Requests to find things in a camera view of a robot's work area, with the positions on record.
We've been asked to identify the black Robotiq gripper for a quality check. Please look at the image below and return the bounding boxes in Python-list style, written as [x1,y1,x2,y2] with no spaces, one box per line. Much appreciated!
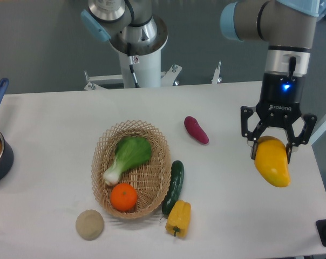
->
[240,73,317,163]

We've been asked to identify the yellow mango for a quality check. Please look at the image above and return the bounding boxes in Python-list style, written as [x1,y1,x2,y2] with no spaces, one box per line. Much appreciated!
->
[254,136,290,188]

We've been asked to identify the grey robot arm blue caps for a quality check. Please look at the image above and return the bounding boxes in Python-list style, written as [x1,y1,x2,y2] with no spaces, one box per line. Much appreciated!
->
[80,1,319,158]

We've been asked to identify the woven wicker basket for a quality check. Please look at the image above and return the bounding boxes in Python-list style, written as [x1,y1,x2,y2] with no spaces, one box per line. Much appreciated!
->
[91,120,172,219]

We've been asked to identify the purple sweet potato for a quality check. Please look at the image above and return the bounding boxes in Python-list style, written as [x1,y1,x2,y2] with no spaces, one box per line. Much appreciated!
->
[184,116,209,145]

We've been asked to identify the dark green cucumber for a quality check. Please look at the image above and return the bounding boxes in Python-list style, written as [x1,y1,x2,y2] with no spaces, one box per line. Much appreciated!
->
[161,160,185,215]

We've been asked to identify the yellow bell pepper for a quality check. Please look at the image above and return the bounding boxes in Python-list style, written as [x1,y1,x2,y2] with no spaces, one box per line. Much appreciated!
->
[165,200,191,238]

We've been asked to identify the green bok choy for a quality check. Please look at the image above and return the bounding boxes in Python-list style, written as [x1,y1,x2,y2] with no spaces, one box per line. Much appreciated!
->
[103,137,152,186]

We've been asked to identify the orange fruit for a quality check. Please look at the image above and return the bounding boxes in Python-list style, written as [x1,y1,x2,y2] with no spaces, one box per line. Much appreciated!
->
[110,183,138,212]

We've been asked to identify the beige round potato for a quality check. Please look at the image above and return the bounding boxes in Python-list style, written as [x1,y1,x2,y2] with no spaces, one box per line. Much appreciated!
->
[75,209,104,241]

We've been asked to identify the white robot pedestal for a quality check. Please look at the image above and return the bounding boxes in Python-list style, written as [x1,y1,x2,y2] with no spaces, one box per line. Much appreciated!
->
[83,32,223,91]

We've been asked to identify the black cable on pedestal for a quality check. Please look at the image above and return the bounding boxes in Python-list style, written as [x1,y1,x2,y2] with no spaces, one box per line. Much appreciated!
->
[126,42,140,88]

